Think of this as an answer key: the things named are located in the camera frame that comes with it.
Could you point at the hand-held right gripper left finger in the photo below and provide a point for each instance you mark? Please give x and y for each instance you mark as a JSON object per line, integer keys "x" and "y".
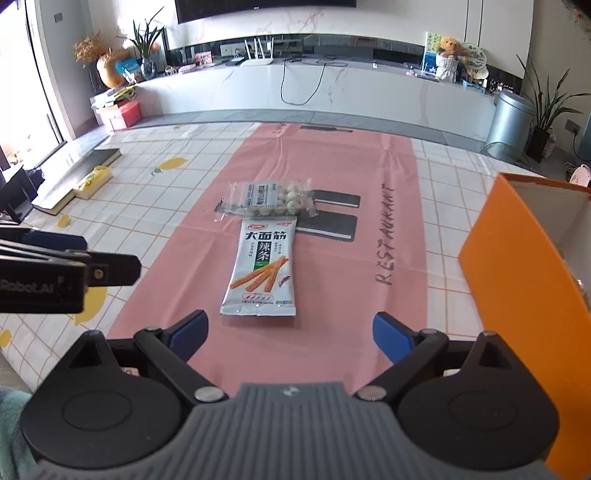
{"x": 189, "y": 334}

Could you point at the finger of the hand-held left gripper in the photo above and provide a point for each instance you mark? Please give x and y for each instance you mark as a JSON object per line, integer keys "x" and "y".
{"x": 115, "y": 268}
{"x": 51, "y": 241}

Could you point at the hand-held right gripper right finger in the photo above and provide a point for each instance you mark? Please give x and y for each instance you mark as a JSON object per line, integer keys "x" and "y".
{"x": 392, "y": 337}

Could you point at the white spicy strip packet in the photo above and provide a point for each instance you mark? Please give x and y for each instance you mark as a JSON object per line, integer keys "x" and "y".
{"x": 258, "y": 277}

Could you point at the orange cardboard box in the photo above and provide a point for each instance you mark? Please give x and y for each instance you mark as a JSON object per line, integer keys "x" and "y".
{"x": 508, "y": 277}

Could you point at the clear pack of white balls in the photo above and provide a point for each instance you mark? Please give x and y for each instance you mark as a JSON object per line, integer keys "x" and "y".
{"x": 277, "y": 198}

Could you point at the thick white book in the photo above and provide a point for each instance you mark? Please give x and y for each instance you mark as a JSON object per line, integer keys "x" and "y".
{"x": 53, "y": 201}

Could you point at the yellow box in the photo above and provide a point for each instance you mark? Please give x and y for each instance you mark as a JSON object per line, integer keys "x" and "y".
{"x": 94, "y": 182}

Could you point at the grid and pink printed tablecloth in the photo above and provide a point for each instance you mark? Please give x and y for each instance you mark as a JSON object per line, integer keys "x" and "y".
{"x": 415, "y": 230}

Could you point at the red box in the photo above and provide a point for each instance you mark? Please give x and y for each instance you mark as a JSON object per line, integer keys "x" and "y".
{"x": 127, "y": 115}

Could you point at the person's teal striped clothing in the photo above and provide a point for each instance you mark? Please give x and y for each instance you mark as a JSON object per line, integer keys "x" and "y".
{"x": 11, "y": 434}

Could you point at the stack of white papers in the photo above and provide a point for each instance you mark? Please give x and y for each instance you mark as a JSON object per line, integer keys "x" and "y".
{"x": 113, "y": 97}

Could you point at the orange round vase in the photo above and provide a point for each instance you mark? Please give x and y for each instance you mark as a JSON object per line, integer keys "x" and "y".
{"x": 111, "y": 74}

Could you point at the blue packet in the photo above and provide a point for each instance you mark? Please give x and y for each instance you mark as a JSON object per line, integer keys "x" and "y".
{"x": 128, "y": 68}

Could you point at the dried yellow flowers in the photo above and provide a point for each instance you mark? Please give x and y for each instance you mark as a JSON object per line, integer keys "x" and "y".
{"x": 90, "y": 48}

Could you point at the green plant in glass vase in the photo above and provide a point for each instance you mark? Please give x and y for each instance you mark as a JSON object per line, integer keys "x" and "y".
{"x": 147, "y": 64}

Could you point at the round glass side table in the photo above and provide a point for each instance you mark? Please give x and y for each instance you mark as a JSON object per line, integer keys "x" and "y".
{"x": 496, "y": 150}

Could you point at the pink picture card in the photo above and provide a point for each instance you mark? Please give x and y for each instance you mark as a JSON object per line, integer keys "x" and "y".
{"x": 203, "y": 59}

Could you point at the white marble cabinet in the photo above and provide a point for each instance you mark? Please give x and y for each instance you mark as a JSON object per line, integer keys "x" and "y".
{"x": 369, "y": 101}

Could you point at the tall potted plant black pot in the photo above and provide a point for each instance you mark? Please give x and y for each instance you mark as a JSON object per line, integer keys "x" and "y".
{"x": 540, "y": 143}

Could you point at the silver trash can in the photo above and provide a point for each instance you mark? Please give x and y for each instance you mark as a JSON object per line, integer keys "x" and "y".
{"x": 508, "y": 120}

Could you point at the small pink device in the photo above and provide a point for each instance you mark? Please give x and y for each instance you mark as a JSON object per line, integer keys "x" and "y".
{"x": 581, "y": 175}

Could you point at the white router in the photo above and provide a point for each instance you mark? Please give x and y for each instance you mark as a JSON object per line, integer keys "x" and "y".
{"x": 256, "y": 61}

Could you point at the teddy bear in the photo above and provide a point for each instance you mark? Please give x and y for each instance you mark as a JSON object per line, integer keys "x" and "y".
{"x": 448, "y": 64}

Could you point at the round printed fan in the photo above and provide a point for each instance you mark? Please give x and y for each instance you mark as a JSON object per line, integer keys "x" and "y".
{"x": 475, "y": 62}

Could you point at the black television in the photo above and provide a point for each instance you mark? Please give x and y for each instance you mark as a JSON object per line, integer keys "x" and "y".
{"x": 263, "y": 9}

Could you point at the wall socket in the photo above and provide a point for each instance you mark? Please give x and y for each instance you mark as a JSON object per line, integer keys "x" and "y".
{"x": 573, "y": 125}

